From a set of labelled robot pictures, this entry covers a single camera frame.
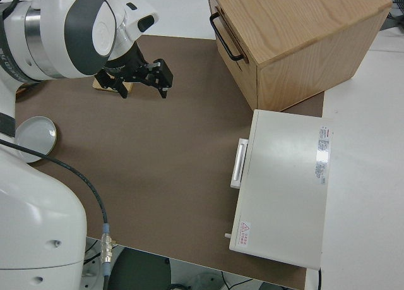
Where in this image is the black cable with metal connector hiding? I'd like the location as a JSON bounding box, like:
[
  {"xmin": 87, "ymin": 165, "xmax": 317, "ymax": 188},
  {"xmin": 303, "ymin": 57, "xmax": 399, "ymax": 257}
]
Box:
[{"xmin": 0, "ymin": 138, "xmax": 115, "ymax": 290}]

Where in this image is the black metal drawer handle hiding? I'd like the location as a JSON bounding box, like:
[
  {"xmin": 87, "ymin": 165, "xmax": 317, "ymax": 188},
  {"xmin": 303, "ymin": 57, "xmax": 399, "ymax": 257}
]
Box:
[{"xmin": 209, "ymin": 11, "xmax": 244, "ymax": 61}]

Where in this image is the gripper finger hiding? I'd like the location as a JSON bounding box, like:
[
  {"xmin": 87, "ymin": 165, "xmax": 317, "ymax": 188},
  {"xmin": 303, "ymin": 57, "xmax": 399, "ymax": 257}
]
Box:
[
  {"xmin": 95, "ymin": 68, "xmax": 131, "ymax": 100},
  {"xmin": 138, "ymin": 58, "xmax": 174, "ymax": 100}
]

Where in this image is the small wooden block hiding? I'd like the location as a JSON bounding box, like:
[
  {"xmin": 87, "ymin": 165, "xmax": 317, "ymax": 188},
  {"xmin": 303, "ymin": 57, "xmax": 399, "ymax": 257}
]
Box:
[{"xmin": 92, "ymin": 77, "xmax": 133, "ymax": 95}]

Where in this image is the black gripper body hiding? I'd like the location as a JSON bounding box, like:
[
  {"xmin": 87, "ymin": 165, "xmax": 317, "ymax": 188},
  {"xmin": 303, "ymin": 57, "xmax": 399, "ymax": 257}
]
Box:
[{"xmin": 104, "ymin": 40, "xmax": 150, "ymax": 82}]

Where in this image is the white toaster oven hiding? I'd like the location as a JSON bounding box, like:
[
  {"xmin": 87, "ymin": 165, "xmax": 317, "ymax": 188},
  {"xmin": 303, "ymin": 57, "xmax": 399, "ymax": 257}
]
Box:
[{"xmin": 223, "ymin": 109, "xmax": 334, "ymax": 270}]

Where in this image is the wooden drawer box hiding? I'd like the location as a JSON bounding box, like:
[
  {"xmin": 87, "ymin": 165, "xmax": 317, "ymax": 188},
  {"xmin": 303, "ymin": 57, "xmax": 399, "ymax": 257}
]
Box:
[{"xmin": 205, "ymin": 0, "xmax": 393, "ymax": 113}]

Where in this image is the dark round pedestal base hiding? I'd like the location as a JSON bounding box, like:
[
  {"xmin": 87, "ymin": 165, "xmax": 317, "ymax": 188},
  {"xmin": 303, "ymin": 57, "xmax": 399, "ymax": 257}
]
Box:
[{"xmin": 109, "ymin": 248, "xmax": 173, "ymax": 290}]

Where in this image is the brown table mat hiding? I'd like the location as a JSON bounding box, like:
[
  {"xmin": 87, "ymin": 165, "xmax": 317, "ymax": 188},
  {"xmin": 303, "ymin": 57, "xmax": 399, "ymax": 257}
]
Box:
[{"xmin": 13, "ymin": 35, "xmax": 326, "ymax": 290}]

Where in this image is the gray round plate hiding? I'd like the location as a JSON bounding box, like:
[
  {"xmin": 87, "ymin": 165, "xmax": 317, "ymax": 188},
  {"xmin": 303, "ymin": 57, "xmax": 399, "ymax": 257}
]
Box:
[{"xmin": 15, "ymin": 115, "xmax": 59, "ymax": 164}]

